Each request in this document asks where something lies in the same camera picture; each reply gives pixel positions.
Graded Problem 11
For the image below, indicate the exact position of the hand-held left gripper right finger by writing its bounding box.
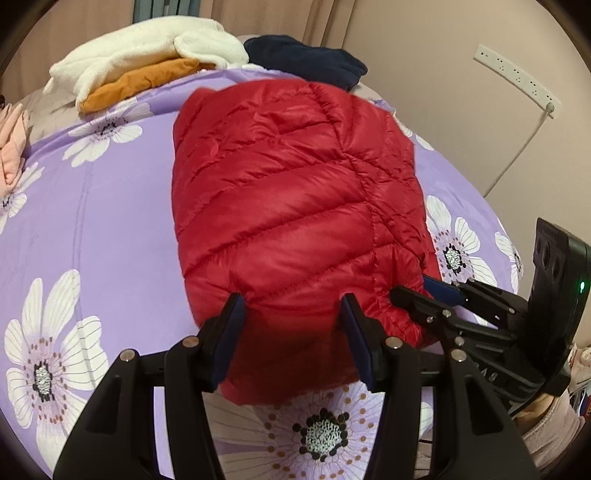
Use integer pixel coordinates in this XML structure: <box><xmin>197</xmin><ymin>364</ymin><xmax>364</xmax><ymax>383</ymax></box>
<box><xmin>339</xmin><ymin>293</ymin><xmax>541</xmax><ymax>480</ymax></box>

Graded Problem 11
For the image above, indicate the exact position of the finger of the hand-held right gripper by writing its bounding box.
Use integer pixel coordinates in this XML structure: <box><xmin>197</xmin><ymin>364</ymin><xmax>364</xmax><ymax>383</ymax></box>
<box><xmin>390</xmin><ymin>285</ymin><xmax>515</xmax><ymax>354</ymax></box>
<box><xmin>422</xmin><ymin>275</ymin><xmax>529</xmax><ymax>324</ymax></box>

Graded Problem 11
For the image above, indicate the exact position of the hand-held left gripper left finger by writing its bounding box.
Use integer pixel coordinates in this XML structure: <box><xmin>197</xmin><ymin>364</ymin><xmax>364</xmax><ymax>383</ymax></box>
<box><xmin>53</xmin><ymin>292</ymin><xmax>247</xmax><ymax>480</ymax></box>

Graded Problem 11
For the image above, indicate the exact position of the red down jacket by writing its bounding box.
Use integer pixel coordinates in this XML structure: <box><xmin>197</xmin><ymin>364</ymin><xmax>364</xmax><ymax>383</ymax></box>
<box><xmin>171</xmin><ymin>78</ymin><xmax>441</xmax><ymax>409</ymax></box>

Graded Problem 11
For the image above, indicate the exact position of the person's right forearm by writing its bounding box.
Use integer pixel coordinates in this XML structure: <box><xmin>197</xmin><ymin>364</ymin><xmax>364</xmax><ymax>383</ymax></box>
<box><xmin>512</xmin><ymin>387</ymin><xmax>583</xmax><ymax>459</ymax></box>

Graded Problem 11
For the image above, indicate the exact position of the purple floral blanket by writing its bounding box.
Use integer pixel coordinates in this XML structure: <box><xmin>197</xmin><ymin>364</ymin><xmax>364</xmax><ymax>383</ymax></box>
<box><xmin>0</xmin><ymin>65</ymin><xmax>526</xmax><ymax>480</ymax></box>

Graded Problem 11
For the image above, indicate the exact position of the navy garment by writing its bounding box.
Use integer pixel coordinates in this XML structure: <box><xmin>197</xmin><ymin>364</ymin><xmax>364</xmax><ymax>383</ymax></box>
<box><xmin>243</xmin><ymin>35</ymin><xmax>369</xmax><ymax>92</ymax></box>

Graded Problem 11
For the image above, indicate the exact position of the orange garment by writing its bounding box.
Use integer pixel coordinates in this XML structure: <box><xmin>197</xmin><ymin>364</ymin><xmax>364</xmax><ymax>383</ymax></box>
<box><xmin>79</xmin><ymin>58</ymin><xmax>215</xmax><ymax>113</ymax></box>

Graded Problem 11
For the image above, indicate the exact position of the pink garment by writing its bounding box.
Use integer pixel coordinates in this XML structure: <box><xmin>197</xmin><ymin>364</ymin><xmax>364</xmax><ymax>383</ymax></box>
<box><xmin>0</xmin><ymin>102</ymin><xmax>31</xmax><ymax>197</ymax></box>

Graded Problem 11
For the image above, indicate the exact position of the white fleece garment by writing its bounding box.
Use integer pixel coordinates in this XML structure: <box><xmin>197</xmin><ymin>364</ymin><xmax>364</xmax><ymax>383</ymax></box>
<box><xmin>48</xmin><ymin>16</ymin><xmax>250</xmax><ymax>108</ymax></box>

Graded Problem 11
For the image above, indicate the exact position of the beige curtain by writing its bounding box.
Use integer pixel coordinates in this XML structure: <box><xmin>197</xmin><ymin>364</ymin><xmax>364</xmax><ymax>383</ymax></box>
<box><xmin>182</xmin><ymin>0</ymin><xmax>358</xmax><ymax>49</ymax></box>

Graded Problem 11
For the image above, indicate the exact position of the teal curtain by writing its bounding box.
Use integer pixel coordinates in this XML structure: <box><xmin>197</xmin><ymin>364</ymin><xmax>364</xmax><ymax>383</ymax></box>
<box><xmin>131</xmin><ymin>0</ymin><xmax>186</xmax><ymax>21</ymax></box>

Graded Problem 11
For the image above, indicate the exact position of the white power cable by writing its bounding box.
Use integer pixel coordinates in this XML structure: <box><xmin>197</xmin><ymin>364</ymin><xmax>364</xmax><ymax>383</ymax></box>
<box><xmin>482</xmin><ymin>104</ymin><xmax>555</xmax><ymax>199</ymax></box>

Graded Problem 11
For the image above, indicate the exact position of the white wall power strip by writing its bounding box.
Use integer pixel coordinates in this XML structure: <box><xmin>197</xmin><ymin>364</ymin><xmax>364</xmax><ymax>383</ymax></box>
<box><xmin>475</xmin><ymin>44</ymin><xmax>562</xmax><ymax>119</ymax></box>

